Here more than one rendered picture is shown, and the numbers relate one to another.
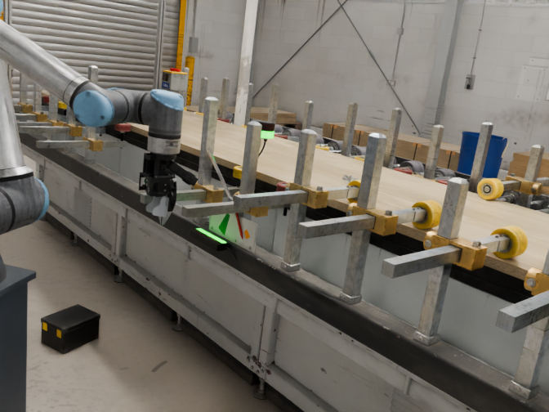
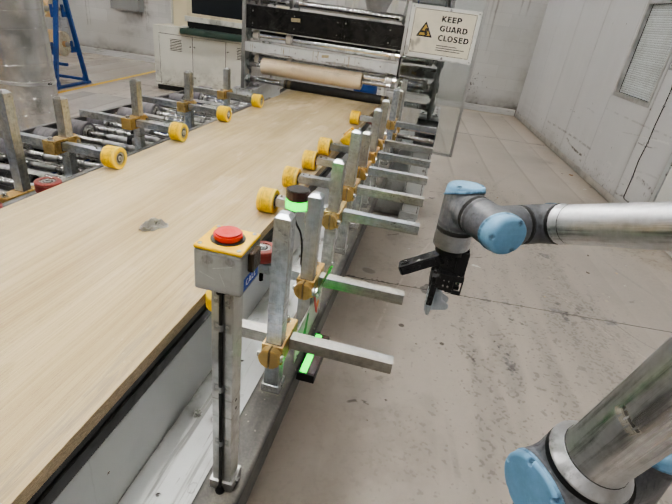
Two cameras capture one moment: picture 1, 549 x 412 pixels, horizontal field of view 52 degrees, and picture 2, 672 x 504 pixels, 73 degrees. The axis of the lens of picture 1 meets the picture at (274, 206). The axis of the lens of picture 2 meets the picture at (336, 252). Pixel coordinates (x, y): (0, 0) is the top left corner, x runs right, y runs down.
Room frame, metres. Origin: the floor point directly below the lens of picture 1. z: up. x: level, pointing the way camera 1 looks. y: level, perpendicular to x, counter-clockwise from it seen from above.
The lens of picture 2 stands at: (2.44, 0.97, 1.52)
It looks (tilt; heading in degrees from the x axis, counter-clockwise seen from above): 28 degrees down; 232
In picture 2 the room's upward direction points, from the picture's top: 8 degrees clockwise
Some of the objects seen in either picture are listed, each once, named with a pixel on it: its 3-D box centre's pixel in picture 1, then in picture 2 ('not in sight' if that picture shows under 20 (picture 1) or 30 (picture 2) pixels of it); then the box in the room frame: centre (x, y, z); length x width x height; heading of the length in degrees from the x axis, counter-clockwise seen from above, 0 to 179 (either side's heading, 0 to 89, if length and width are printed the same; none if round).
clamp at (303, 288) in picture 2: (250, 203); (308, 279); (1.82, 0.08, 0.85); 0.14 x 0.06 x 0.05; 42
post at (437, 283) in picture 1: (439, 276); (358, 189); (1.28, -0.41, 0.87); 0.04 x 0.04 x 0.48; 42
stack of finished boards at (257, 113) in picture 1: (237, 114); not in sight; (10.22, 0.87, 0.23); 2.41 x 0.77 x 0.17; 140
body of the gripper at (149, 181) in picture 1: (159, 173); (447, 268); (1.56, 0.33, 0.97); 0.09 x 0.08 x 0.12; 132
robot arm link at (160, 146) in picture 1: (164, 145); (452, 238); (1.57, 0.33, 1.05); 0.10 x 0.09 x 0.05; 42
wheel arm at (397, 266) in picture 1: (456, 252); (367, 169); (1.24, -0.42, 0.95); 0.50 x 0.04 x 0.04; 132
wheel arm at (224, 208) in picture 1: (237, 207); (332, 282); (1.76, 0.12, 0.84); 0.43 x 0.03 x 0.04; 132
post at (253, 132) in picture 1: (246, 194); (308, 275); (1.83, 0.10, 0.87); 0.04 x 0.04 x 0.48; 42
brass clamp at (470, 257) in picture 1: (453, 249); (362, 170); (1.26, -0.42, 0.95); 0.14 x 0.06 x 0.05; 42
